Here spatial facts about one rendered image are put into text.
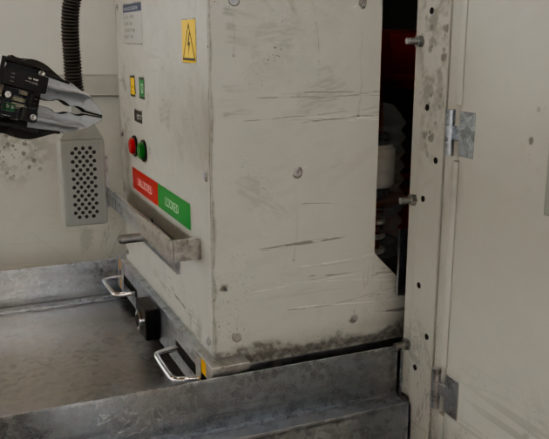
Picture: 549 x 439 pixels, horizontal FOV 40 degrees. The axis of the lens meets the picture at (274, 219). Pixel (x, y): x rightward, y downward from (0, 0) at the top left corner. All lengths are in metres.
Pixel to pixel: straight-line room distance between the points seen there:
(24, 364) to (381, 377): 0.52
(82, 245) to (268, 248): 0.75
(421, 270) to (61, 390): 0.51
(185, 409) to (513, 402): 0.37
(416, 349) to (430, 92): 0.32
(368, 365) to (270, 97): 0.37
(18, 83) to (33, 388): 0.45
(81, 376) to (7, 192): 0.61
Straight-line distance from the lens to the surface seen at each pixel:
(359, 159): 0.97
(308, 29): 0.92
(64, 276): 1.42
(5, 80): 0.84
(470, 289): 0.85
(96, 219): 1.31
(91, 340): 1.25
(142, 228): 1.07
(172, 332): 1.09
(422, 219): 0.94
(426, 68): 0.93
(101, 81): 1.54
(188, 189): 0.98
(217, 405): 0.94
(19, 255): 1.66
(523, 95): 0.76
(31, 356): 1.21
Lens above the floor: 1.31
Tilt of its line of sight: 13 degrees down
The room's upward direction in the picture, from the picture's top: straight up
